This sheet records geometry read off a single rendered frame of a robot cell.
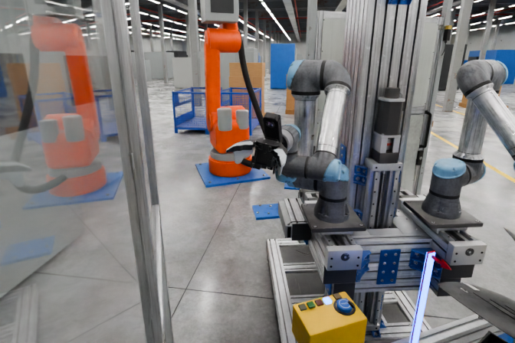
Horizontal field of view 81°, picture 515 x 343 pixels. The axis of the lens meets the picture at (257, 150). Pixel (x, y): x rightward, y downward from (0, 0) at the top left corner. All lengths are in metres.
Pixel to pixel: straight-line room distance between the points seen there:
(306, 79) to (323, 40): 1.09
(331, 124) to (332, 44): 1.30
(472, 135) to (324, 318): 1.04
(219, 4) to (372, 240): 3.51
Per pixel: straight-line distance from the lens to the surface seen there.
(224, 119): 4.18
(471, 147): 1.59
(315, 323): 0.86
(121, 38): 0.59
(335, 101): 1.11
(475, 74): 1.43
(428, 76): 2.87
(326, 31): 2.28
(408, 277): 1.64
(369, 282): 1.56
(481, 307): 0.86
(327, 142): 1.03
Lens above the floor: 1.69
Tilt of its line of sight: 17 degrees down
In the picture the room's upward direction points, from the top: straight up
